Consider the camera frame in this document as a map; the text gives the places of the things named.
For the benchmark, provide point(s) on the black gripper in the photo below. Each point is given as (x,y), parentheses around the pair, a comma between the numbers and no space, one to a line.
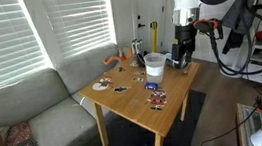
(183,45)

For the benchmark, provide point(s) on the clear plastic cup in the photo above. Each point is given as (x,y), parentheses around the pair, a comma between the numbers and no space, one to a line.
(154,64)

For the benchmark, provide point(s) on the yellow pole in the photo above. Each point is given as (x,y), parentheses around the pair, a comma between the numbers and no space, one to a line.
(154,27)

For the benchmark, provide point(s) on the blue toy car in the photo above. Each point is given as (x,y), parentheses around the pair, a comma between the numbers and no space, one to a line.
(151,86)

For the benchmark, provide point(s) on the orange plush octopus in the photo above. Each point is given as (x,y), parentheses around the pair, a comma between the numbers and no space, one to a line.
(122,56)

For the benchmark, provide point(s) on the wooden table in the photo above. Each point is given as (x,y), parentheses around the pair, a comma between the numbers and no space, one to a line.
(128,99)

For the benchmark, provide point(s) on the grey sofa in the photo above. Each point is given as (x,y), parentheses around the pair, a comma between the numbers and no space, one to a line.
(48,100)

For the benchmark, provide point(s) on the red patterned cloth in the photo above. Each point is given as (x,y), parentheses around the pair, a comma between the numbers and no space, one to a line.
(20,135)

